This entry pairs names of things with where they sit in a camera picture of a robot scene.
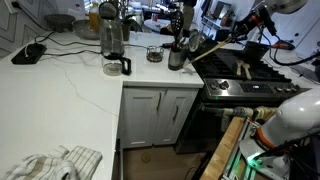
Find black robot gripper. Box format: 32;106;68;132
231;12;262;41

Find wooden spoon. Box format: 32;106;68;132
182;37;236;68
236;60;244;76

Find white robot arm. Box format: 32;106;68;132
233;0;320;180

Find wooden spoon on griddle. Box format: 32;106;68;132
236;60;244;76

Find silver utensil container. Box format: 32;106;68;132
168;46;188;71

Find small dark pot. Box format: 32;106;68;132
242;41;269;60

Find wooden spatula on griddle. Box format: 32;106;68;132
242;63;252;80

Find black cast iron griddle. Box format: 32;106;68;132
215;49;263;79

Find silver ladle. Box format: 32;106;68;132
188;29;199;52

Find stainless gas stove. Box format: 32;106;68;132
175;50;304;154

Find stove control knob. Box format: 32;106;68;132
219;81;229;90

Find black slotted spatula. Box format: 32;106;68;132
171;10;184;51

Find small glass candle holder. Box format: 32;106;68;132
146;46;164;63

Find wooden cart top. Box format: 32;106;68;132
200;117;245;180

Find potted green plant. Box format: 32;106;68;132
118;0;142;41

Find white cabinet doors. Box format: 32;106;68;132
119;87;198;148

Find glass coffee maker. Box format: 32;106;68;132
98;0;132;76

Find orange juice bottle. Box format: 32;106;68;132
89;2;99;31

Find dark stone bowl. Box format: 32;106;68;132
45;14;76;33

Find black power box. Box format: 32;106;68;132
11;43;47;65

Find striped dish towel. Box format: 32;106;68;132
1;146;103;180

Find towel on oven handle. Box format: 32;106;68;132
222;106;277;120

